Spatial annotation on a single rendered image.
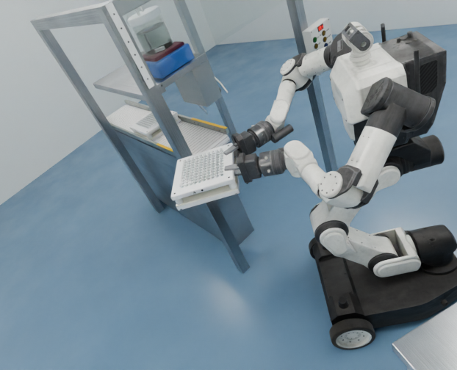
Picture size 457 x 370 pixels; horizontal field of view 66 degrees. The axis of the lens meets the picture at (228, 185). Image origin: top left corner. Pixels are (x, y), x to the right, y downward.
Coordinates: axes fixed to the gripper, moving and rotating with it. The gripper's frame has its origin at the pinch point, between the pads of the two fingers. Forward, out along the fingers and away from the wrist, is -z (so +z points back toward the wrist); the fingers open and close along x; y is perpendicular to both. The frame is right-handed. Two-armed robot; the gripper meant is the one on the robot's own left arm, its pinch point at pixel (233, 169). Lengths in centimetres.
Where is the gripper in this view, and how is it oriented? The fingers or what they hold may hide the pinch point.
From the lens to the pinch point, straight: 130.5
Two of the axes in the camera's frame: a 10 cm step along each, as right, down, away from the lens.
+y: 1.2, -6.5, 7.5
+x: 3.2, 7.4, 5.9
